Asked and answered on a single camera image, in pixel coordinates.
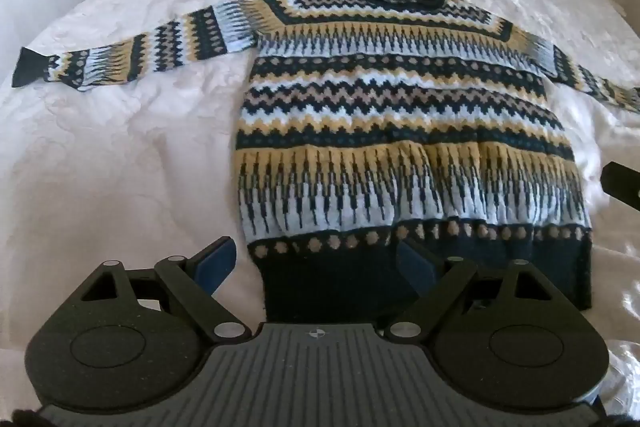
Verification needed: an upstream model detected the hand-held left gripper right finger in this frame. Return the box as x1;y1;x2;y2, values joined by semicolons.
384;238;557;341

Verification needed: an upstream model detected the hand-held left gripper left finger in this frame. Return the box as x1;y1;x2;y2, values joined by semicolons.
79;236;252;342

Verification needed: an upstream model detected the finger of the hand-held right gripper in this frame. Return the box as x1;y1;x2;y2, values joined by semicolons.
600;162;640;211

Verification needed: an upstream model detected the patterned knit sweater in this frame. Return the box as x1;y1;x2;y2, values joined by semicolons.
12;0;640;325

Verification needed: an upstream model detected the white bedspread bed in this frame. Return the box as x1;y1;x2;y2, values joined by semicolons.
0;0;640;413

